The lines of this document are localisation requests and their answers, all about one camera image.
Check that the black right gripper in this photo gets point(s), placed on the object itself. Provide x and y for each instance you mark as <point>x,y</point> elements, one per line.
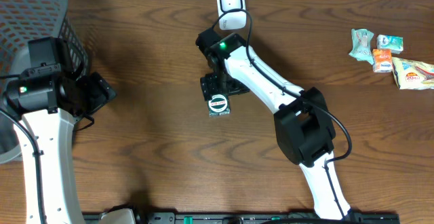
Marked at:
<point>207,88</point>

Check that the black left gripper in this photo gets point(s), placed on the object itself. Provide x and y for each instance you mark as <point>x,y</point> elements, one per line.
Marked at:
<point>100,90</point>

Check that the round white red lid cup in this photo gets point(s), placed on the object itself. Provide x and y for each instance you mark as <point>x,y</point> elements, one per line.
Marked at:
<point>218,105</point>

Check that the green snack packet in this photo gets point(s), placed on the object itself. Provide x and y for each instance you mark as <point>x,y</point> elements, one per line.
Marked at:
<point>361,40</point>

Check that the orange snack packet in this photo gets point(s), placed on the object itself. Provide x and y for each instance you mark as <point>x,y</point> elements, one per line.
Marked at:
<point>382,61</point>

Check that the small teal white packet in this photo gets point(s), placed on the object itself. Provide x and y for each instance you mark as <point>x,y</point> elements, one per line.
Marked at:
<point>392,43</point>

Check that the white blue snack bag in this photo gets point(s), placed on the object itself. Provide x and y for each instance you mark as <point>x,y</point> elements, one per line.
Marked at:
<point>412,75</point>

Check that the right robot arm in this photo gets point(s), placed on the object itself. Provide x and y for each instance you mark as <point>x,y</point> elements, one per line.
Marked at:
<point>304,127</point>

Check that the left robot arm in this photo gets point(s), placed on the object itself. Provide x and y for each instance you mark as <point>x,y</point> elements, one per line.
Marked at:
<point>44,104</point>

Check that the white barcode scanner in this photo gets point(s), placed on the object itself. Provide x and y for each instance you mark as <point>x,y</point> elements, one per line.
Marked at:
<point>233,20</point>

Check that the grey plastic mesh basket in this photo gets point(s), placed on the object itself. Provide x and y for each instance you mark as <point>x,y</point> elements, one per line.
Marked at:
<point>23,21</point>

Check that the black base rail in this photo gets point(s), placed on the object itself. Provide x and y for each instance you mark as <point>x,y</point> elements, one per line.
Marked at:
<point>257,218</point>

